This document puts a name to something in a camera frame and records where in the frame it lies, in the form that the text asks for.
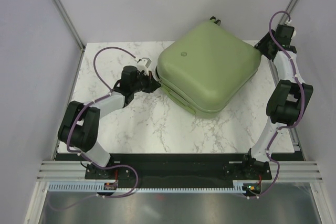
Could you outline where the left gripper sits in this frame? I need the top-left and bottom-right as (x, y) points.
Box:
(131, 69), (160, 93)

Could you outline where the green suitcase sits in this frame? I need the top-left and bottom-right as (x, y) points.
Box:
(155, 19), (261, 119)

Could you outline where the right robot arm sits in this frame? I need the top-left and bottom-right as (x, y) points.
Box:
(240, 25), (313, 179)

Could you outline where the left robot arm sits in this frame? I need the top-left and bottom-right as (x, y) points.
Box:
(58, 66), (161, 179)

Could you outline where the green suitcase wheel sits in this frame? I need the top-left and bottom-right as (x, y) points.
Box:
(209, 16), (221, 26)

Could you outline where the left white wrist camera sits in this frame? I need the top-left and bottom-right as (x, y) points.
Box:
(136, 58), (152, 76)

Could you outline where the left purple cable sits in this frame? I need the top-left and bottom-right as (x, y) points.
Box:
(65, 47), (139, 200)

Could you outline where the right aluminium frame post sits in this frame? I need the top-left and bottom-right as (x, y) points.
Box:
(265, 0), (316, 49)

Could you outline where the aluminium frame post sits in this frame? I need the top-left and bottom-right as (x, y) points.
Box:
(36, 0), (86, 51)
(265, 0), (316, 49)

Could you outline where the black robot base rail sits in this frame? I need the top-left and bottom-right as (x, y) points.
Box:
(85, 154), (272, 189)

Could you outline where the left aluminium frame post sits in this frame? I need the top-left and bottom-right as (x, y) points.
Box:
(36, 0), (86, 51)

